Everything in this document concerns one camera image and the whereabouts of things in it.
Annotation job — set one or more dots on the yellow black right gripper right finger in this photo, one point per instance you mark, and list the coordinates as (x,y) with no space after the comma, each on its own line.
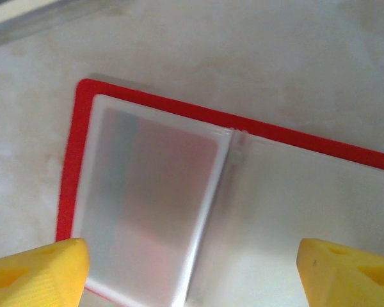
(345,281)

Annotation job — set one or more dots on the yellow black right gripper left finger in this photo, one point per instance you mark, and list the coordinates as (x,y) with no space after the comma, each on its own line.
(35,278)

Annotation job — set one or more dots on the red card holder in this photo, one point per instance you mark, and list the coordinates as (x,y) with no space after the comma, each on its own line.
(275,208)

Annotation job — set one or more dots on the grey red card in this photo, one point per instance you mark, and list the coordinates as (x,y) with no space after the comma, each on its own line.
(153,192)

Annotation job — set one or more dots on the long aluminium base rail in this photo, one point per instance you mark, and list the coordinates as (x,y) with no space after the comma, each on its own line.
(25,22)

